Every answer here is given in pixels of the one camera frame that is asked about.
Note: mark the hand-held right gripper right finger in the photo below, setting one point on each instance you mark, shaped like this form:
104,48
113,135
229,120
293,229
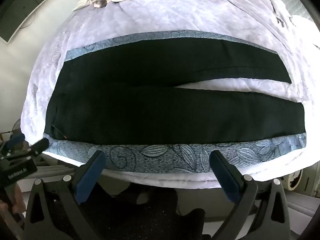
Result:
225,177

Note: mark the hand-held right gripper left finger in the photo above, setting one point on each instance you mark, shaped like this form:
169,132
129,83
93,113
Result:
90,177

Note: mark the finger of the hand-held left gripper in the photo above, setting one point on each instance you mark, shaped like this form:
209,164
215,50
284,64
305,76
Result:
16,140
40,147

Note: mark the black pants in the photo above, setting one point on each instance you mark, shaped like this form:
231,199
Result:
155,100

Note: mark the person's left hand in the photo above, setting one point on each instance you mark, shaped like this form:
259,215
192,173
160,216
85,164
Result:
18,200

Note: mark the blue leaf-patterned blanket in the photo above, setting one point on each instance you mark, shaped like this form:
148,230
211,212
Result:
162,158

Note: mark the white round fan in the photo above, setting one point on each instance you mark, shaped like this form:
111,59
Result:
297,180

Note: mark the white quilted bed cover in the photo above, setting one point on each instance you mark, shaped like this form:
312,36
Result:
162,17

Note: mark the wall-mounted flat screen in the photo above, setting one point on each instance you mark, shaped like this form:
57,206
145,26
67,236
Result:
20,12

